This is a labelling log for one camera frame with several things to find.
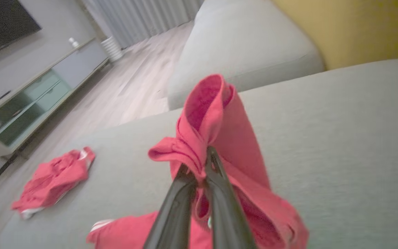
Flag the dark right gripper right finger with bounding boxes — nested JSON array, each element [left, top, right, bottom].
[[204, 146, 257, 249]]

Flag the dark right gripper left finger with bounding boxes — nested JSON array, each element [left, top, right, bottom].
[[143, 164, 198, 249]]

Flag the red Bulls basketball jersey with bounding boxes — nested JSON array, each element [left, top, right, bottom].
[[86, 73, 310, 249]]

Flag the red shorts with white trim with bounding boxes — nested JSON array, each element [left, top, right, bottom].
[[11, 146, 96, 220]]

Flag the grey fabric sofa seat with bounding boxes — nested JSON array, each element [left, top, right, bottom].
[[0, 58, 398, 249]]

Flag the white ribbed basket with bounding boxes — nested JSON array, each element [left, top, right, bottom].
[[100, 36, 124, 63]]

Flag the long grey and green TV cabinet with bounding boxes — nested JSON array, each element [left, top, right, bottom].
[[0, 37, 110, 159]]

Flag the grey curtain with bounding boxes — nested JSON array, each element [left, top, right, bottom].
[[81, 0, 205, 49]]

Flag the yellow cushion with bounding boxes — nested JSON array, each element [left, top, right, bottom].
[[272, 0, 398, 71]]

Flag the black wall television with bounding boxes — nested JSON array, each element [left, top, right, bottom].
[[0, 0, 42, 60]]

